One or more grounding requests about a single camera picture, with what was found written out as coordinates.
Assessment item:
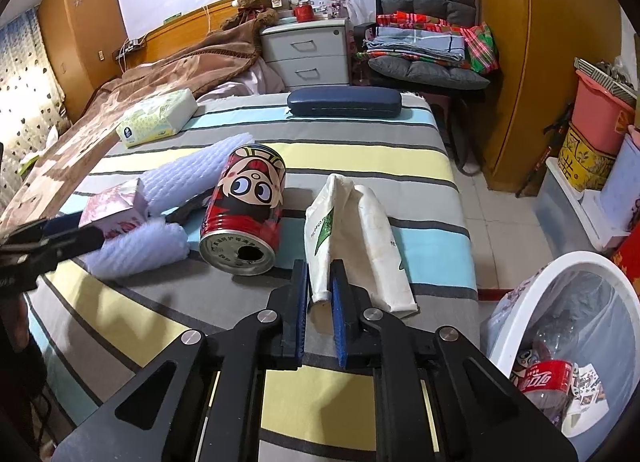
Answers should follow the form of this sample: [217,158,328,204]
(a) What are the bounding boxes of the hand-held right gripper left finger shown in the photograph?
[50,259,308,462]

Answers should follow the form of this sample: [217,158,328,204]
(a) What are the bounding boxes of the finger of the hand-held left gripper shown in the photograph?
[42,213,86,232]
[0,226,107,263]

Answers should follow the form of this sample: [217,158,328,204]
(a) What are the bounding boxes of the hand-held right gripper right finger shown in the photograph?
[332,259,578,462]

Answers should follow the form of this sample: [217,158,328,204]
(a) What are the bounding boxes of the pink drink carton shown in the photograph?
[79,178,151,243]

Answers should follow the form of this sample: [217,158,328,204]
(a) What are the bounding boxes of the white paper bag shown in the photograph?
[304,173,418,318]

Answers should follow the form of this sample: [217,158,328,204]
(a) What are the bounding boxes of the red cartoon drink can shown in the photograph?
[199,143,287,277]

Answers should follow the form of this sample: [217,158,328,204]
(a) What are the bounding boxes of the white foam net wrap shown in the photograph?
[90,131,251,279]

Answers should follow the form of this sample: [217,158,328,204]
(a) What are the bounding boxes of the clear bottle with red label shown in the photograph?
[517,327,576,423]

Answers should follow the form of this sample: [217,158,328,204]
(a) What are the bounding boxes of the white round trash bin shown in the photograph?
[480,251,636,462]

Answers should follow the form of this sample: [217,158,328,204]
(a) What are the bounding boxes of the person's left hand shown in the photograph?
[0,295,32,358]

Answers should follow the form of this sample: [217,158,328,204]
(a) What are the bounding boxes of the patterned curtain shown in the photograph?
[0,5,68,188]

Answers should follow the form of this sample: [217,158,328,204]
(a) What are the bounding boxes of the green white tissue pack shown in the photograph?
[116,88,198,149]

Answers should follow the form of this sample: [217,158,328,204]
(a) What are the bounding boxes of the brown blanket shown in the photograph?
[0,17,266,238]

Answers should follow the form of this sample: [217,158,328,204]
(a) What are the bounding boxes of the striped tablecloth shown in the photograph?
[20,90,481,462]

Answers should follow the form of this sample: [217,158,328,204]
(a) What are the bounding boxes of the small wooden wardrobe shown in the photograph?
[37,0,128,86]

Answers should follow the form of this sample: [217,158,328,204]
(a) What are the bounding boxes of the wooden headboard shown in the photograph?
[117,0,251,73]

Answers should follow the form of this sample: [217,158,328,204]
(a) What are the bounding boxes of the dark blue glasses case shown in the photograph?
[286,88,402,119]

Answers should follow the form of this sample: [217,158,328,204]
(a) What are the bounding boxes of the pale pink bed sheet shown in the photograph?
[197,62,291,103]

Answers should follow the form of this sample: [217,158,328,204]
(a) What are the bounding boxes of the clear storage box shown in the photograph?
[532,157,631,250]

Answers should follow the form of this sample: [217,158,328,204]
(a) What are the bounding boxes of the clear plastic bin liner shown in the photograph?
[487,262,631,443]

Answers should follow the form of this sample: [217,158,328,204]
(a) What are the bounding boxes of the grey nightstand with drawers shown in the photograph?
[260,17,353,90]

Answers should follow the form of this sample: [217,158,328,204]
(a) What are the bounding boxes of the brown teddy bear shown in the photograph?
[220,0,283,30]

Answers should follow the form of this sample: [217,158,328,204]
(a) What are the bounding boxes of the stack of folded cloths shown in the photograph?
[362,10,498,74]

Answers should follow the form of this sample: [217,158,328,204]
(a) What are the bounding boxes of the yellow patterned tin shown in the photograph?
[557,122,618,193]

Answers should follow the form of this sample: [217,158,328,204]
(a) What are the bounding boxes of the red gift box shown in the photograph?
[612,232,640,273]

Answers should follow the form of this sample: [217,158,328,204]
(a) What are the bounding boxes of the lavender box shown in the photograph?
[600,135,640,233]

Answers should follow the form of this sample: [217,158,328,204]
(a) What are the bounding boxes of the white plastic bag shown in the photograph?
[347,0,373,26]

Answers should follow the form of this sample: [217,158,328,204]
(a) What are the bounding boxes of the pink plastic bucket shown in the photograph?
[570,70,638,153]

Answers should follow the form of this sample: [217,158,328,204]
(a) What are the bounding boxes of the large wooden wardrobe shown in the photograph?
[450,0,631,193]

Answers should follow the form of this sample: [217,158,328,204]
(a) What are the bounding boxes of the patterned tray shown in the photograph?
[574,56,638,98]

